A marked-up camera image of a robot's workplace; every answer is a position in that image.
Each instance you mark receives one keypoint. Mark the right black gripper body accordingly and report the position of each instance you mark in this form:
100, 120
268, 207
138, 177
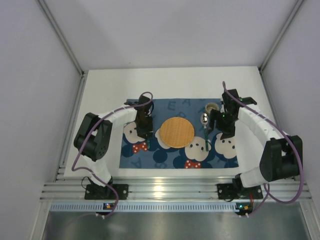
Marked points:
223, 127

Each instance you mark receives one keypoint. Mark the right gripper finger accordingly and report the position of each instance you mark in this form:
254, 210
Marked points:
227, 135
212, 117

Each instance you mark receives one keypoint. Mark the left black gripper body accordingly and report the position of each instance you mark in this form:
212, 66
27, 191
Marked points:
145, 131

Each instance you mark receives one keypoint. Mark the small beige cup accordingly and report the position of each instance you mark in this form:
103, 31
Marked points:
211, 106

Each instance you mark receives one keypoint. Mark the spoon with green handle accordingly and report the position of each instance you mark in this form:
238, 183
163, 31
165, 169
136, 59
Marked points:
205, 121

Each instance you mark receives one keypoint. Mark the round woven bamboo plate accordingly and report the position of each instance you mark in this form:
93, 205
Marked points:
177, 132

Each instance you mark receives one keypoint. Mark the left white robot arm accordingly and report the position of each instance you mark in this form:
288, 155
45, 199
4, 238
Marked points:
94, 135

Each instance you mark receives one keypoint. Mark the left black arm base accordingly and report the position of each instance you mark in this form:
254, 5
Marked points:
97, 192

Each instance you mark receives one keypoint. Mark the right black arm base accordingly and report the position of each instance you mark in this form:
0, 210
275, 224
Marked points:
235, 191

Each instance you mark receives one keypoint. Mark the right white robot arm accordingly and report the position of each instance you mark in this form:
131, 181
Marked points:
263, 152

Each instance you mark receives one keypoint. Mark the aluminium mounting rail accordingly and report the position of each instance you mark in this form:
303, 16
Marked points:
164, 189

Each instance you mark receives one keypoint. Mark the perforated grey cable duct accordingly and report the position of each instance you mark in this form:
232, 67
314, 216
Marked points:
148, 207

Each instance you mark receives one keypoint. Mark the right aluminium frame post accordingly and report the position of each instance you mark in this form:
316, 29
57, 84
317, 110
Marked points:
298, 4

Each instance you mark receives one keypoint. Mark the aluminium frame post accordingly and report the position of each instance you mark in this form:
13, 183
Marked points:
298, 4
60, 35

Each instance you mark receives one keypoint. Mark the left aluminium frame post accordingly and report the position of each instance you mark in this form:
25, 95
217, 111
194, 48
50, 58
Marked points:
60, 35

